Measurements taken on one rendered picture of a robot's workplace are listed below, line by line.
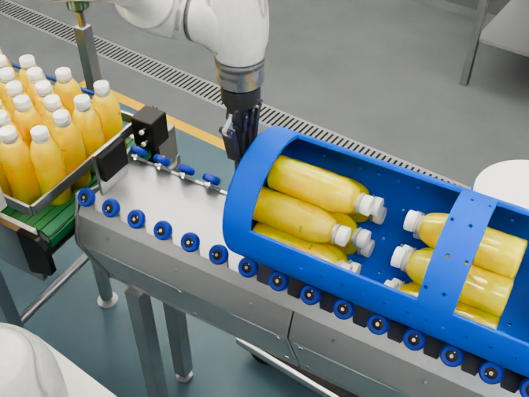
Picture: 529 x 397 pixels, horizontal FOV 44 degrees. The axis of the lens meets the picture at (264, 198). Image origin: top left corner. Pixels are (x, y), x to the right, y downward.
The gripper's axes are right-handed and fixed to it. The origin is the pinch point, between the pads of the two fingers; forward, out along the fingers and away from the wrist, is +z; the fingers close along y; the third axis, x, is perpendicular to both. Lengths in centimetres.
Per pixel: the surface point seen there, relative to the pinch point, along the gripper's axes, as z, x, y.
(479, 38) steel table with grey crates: 88, 0, -241
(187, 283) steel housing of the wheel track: 30.5, -8.6, 11.6
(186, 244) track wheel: 19.8, -9.6, 9.3
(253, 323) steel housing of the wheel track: 33.6, 8.9, 11.7
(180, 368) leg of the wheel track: 107, -31, -6
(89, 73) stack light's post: 21, -76, -36
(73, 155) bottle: 15, -48, 1
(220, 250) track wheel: 18.5, -1.3, 8.2
